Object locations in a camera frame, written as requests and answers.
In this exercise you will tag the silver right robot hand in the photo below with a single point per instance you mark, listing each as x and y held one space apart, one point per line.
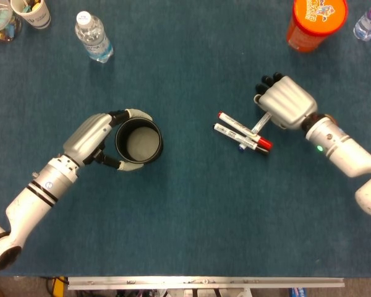
287 99

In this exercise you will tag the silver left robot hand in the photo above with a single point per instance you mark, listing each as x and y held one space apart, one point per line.
86 136

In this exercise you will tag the blue cap whiteboard marker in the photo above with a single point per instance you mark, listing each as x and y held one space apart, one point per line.
261 123

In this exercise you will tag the black cylindrical cup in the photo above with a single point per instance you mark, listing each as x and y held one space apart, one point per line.
139 145

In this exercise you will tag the red cap whiteboard marker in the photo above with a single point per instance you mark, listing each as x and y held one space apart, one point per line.
235 123

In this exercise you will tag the black cap whiteboard marker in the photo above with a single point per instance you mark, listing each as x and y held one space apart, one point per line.
227 131

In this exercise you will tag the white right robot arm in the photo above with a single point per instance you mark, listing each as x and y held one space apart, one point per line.
343 148

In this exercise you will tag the orange lidded canister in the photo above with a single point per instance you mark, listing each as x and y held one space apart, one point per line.
315 18

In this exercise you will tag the white cap water bottle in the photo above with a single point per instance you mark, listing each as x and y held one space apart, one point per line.
94 37

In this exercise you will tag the purple label clear bottle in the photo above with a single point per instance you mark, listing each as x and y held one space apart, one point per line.
366 24

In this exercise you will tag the white paper cup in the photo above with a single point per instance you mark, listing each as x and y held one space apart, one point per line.
38 18

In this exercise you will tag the blue felt table cover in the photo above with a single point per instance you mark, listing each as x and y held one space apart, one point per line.
185 216

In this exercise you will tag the clear jar of clips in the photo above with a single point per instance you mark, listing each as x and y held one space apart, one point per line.
0 28

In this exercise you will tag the yellow object under table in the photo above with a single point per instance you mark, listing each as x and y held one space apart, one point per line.
60 286

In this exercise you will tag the blue box under table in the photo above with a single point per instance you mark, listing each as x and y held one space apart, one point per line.
296 292

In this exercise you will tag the aluminium table edge rail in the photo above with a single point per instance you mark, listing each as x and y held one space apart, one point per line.
204 283

